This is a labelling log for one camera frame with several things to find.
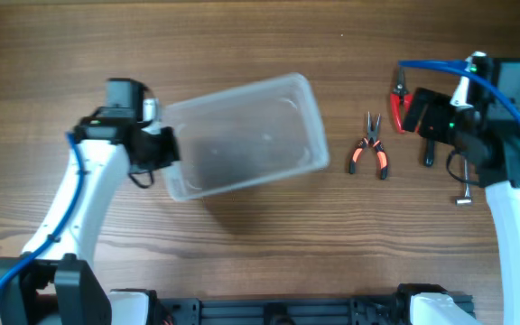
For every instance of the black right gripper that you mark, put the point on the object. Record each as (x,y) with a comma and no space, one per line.
(431,125)

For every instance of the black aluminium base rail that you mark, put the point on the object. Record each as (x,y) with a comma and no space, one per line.
(356,310)

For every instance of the orange black needle-nose pliers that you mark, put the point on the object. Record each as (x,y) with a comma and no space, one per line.
(371,140)

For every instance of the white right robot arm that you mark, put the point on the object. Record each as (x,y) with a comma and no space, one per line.
(489,139)

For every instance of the red handled snips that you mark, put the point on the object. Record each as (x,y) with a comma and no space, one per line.
(400,100)

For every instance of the clear plastic container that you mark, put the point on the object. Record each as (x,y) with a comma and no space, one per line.
(245,136)

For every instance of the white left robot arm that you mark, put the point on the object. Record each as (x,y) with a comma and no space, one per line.
(52,281)

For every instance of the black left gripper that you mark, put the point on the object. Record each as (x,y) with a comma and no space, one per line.
(171,154)

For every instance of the silver metal wrench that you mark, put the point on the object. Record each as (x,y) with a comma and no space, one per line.
(466,198)

